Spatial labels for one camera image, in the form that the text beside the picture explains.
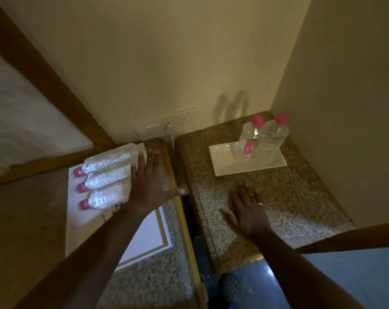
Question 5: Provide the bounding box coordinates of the white plug with cable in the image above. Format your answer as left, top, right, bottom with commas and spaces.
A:
164, 122, 176, 150

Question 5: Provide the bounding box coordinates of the white wall socket plate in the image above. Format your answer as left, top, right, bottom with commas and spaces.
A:
145, 107, 198, 130

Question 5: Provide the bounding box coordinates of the person's left hand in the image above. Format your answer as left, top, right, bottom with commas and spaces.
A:
128, 149, 187, 219

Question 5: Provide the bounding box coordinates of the white tray with gold border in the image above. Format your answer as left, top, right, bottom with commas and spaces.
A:
65, 142, 175, 271

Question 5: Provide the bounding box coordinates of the clear pink-capped water bottle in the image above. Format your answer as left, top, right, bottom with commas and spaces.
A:
77, 164, 133, 193
79, 181, 132, 211
265, 113, 290, 149
73, 144, 147, 177

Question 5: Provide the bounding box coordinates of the plain white rectangular tray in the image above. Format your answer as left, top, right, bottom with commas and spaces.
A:
209, 141, 288, 177

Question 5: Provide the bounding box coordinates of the brown wooden frame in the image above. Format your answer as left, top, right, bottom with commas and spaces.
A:
0, 0, 118, 188

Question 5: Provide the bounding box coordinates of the person's left forearm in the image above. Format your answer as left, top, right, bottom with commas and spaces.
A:
14, 204, 150, 309

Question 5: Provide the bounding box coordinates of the person's right hand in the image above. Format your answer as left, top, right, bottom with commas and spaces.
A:
222, 183, 274, 239

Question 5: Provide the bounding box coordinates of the person's right forearm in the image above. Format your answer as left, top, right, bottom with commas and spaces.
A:
251, 230, 367, 309

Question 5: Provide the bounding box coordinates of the pink-labelled clear water bottle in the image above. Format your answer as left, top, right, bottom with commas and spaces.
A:
238, 115, 266, 161

